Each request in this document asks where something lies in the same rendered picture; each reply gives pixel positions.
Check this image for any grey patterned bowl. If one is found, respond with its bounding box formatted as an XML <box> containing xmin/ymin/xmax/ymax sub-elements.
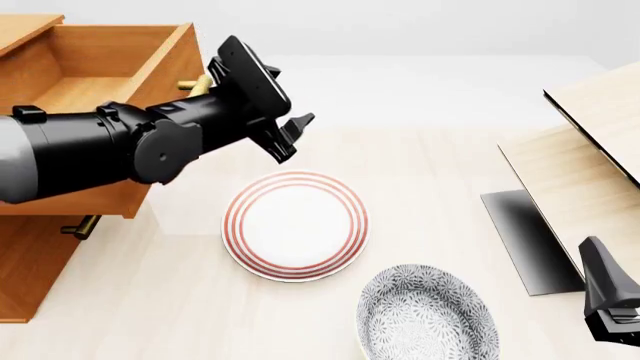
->
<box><xmin>355</xmin><ymin>263</ymin><xmax>502</xmax><ymax>360</ymax></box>

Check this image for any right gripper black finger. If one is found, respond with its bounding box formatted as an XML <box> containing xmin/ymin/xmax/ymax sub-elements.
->
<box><xmin>577</xmin><ymin>235</ymin><xmax>640</xmax><ymax>313</ymax></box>

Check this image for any pale wooden slat tray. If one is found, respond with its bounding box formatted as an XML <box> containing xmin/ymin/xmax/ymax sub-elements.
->
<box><xmin>479</xmin><ymin>61</ymin><xmax>640</xmax><ymax>298</ymax></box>

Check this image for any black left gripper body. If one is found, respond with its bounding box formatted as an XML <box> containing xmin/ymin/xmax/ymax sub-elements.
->
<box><xmin>206</xmin><ymin>55</ymin><xmax>300</xmax><ymax>165</ymax></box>

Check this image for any closed wooden drawer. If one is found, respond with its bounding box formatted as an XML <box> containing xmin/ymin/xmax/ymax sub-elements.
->
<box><xmin>0</xmin><ymin>214</ymin><xmax>86</xmax><ymax>321</ymax></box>

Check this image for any white plate with red rings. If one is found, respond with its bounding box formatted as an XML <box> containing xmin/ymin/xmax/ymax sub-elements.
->
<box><xmin>221</xmin><ymin>170</ymin><xmax>371</xmax><ymax>283</ymax></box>

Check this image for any brass drawer handle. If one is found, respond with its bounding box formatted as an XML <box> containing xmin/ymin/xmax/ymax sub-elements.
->
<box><xmin>176</xmin><ymin>73</ymin><xmax>214</xmax><ymax>96</ymax></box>
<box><xmin>59</xmin><ymin>214</ymin><xmax>103</xmax><ymax>239</ymax></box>

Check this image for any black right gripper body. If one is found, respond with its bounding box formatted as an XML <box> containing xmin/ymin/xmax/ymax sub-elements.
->
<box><xmin>583</xmin><ymin>303</ymin><xmax>640</xmax><ymax>345</ymax></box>

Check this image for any open wooden drawer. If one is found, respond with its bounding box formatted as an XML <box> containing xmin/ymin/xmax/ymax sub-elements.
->
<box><xmin>0</xmin><ymin>21</ymin><xmax>209</xmax><ymax>220</ymax></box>

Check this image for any wooden cabinet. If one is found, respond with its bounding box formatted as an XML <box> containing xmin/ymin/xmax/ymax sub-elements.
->
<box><xmin>0</xmin><ymin>13</ymin><xmax>89</xmax><ymax>324</ymax></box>

